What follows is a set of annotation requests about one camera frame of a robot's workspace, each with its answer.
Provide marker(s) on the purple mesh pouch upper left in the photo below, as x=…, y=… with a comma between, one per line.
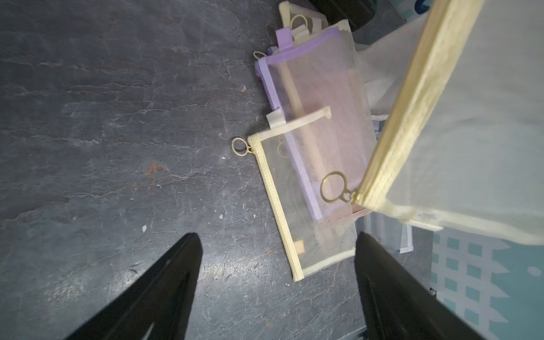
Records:
x=322, y=71

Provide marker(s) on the beige mesh pouch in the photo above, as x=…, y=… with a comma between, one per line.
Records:
x=302, y=22

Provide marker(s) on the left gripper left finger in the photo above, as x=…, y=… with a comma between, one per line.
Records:
x=158, y=304

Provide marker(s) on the white grey mesh pouch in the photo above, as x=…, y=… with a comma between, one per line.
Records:
x=389, y=232

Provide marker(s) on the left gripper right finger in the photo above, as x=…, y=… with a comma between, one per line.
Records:
x=395, y=305

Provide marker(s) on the yellow trimmed clear pouch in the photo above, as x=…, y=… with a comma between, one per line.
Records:
x=302, y=172

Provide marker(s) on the yellow mesh pouch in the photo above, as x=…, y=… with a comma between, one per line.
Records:
x=460, y=89

